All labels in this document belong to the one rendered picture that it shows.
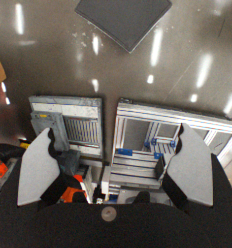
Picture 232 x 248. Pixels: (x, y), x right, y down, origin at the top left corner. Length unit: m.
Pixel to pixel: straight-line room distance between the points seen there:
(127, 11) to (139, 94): 0.67
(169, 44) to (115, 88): 0.59
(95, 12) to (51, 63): 0.70
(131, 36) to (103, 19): 0.17
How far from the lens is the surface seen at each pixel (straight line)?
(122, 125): 0.98
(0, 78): 1.87
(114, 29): 0.71
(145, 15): 0.72
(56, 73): 1.26
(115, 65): 1.05
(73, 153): 1.64
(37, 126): 1.40
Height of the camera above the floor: 1.03
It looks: 56 degrees down
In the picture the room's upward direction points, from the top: 168 degrees counter-clockwise
